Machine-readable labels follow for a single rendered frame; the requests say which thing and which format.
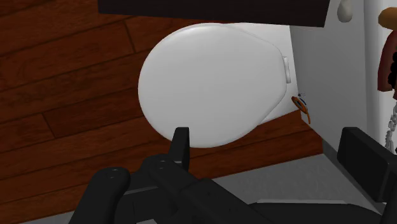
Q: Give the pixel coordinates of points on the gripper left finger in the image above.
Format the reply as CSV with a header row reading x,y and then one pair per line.
x,y
158,173

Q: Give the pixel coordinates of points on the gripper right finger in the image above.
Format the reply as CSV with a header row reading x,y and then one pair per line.
x,y
366,158

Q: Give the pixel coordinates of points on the dark red and brown figure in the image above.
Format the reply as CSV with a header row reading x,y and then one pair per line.
x,y
387,62

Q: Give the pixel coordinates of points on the white toilet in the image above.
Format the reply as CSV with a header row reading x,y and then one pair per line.
x,y
211,83

